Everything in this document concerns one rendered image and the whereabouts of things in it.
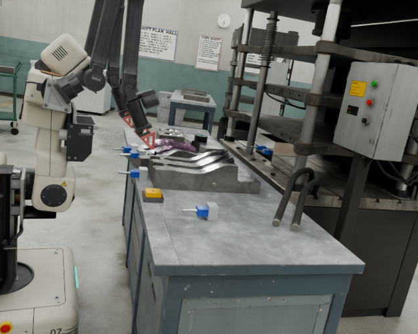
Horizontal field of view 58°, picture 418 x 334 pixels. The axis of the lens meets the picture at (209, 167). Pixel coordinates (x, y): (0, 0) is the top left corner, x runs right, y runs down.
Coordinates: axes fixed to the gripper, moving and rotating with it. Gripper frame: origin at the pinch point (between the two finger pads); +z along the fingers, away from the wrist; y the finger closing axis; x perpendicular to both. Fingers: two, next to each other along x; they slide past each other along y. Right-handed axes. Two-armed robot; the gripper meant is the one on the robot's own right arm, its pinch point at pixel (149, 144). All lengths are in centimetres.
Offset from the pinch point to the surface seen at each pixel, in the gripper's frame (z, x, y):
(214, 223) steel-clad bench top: 25.6, -7.1, -36.6
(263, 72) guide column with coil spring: 9, -98, 77
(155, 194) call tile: 14.9, 6.9, -15.5
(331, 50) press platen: -8, -96, -1
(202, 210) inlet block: 20.4, -5.2, -33.2
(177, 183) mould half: 21.3, -5.0, -1.5
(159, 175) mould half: 14.4, 0.8, -0.5
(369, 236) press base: 98, -96, -8
